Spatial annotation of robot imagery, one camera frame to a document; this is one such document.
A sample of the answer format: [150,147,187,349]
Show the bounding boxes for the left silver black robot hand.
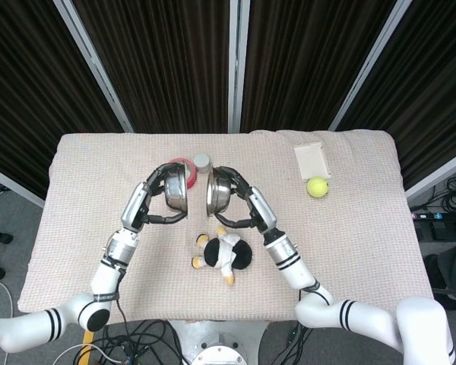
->
[119,162,188,234]

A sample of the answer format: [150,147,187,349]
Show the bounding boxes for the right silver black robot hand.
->
[214,166,279,235]

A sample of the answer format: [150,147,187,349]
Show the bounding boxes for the stainless steel bowl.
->
[204,165,236,220]
[163,161,193,221]

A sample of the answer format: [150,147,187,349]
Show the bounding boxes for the black white plush toy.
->
[191,225,255,287]

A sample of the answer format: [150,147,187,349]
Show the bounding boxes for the beige waffle-weave table cloth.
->
[17,129,434,324]

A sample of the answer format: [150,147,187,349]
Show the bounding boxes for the yellow-green tennis ball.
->
[306,176,331,198]

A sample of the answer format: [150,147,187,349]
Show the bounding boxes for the red tape roll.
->
[169,156,197,189]

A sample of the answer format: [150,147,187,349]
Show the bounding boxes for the white shallow tray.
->
[293,141,332,181]

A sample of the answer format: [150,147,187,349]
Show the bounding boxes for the small grey lidded jar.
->
[192,152,212,175]

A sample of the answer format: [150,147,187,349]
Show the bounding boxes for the white robot torso base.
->
[169,319,269,365]

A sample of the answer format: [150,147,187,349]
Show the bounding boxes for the dark ribbed partition panel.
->
[0,0,123,199]
[241,0,399,134]
[72,0,233,134]
[336,0,456,191]

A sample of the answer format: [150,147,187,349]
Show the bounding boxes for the black foot pedal unit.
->
[417,221,456,241]

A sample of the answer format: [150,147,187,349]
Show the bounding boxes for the aluminium partition base rail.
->
[404,146,456,202]
[0,162,46,209]

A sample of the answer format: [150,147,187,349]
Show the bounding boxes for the black cable tangle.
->
[100,300,187,365]

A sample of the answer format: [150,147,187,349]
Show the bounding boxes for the aluminium partition post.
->
[227,0,251,134]
[52,0,135,133]
[328,0,408,132]

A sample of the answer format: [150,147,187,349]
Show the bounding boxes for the white cable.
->
[0,280,15,317]

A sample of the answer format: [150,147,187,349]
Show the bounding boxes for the black cable bundle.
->
[431,173,456,214]

